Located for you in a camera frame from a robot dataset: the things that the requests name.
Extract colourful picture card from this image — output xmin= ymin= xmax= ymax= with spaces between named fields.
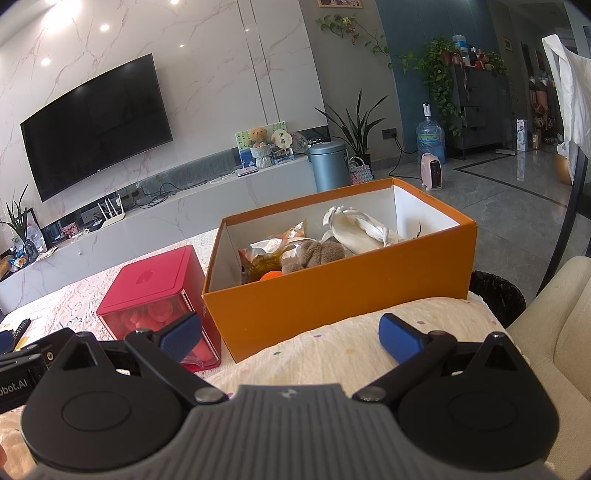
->
xmin=235 ymin=121 xmax=288 ymax=169

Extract black cables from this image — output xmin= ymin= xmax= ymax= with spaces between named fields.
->
xmin=147 ymin=181 xmax=186 ymax=205

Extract cream sofa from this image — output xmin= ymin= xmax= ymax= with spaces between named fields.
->
xmin=505 ymin=255 xmax=591 ymax=480

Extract brown round vessel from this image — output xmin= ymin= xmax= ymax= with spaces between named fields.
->
xmin=556 ymin=154 xmax=574 ymax=186

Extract blue water jug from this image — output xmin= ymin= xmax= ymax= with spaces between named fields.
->
xmin=416 ymin=104 xmax=447 ymax=165

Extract long-leaf potted floor plant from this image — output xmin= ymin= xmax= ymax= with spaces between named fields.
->
xmin=315 ymin=90 xmax=391 ymax=160

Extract black mesh wastebasket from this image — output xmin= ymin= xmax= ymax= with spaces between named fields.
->
xmin=470 ymin=270 xmax=527 ymax=329

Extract green plant in glass vase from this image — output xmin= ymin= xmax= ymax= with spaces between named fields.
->
xmin=0 ymin=185 xmax=45 ymax=260

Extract wall-mounted black television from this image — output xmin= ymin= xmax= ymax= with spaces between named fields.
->
xmin=20 ymin=53 xmax=174 ymax=203

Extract black remote control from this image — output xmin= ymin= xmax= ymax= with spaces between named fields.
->
xmin=9 ymin=318 xmax=32 ymax=350

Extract black stand pole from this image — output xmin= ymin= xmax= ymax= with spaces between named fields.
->
xmin=538 ymin=138 xmax=591 ymax=297

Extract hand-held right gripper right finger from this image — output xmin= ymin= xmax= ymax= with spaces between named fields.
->
xmin=353 ymin=313 xmax=525 ymax=404

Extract orange cardboard box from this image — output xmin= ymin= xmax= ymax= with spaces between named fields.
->
xmin=202 ymin=178 xmax=478 ymax=363

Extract white wifi router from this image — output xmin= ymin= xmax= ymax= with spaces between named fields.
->
xmin=97 ymin=194 xmax=126 ymax=228

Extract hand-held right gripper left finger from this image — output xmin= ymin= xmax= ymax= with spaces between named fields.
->
xmin=41 ymin=311 xmax=229 ymax=407

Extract red storage box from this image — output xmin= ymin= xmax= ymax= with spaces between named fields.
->
xmin=96 ymin=244 xmax=221 ymax=372

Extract trailing green potted plant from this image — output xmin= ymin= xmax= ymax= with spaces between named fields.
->
xmin=418 ymin=37 xmax=463 ymax=137

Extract white bag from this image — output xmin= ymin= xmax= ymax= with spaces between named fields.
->
xmin=322 ymin=205 xmax=408 ymax=257

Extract yellow silver snack packet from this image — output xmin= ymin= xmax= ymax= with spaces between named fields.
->
xmin=238 ymin=220 xmax=308 ymax=282

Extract blue-grey metal trash can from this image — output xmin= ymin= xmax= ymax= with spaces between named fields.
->
xmin=308 ymin=141 xmax=350 ymax=193

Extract white marble tv console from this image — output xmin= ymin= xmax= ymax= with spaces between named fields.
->
xmin=0 ymin=154 xmax=334 ymax=315

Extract pink space heater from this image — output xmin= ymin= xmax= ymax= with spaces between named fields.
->
xmin=420 ymin=153 xmax=444 ymax=190

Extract dark grey cabinet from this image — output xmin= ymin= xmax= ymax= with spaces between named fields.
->
xmin=450 ymin=65 xmax=513 ymax=160

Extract round fan-shaped ornament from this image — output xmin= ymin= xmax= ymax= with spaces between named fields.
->
xmin=270 ymin=129 xmax=294 ymax=160

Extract brown fluffy plush item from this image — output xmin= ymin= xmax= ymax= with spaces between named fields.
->
xmin=281 ymin=239 xmax=347 ymax=276

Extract pink woven basket bag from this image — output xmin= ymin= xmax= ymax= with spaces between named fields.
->
xmin=348 ymin=156 xmax=373 ymax=186

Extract wall climbing vine plant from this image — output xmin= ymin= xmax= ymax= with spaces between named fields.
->
xmin=315 ymin=14 xmax=416 ymax=71

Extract dotted cream cushion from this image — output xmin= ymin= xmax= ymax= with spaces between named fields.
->
xmin=0 ymin=295 xmax=509 ymax=464

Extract white hanging cloth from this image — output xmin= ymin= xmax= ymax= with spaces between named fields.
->
xmin=541 ymin=32 xmax=591 ymax=145

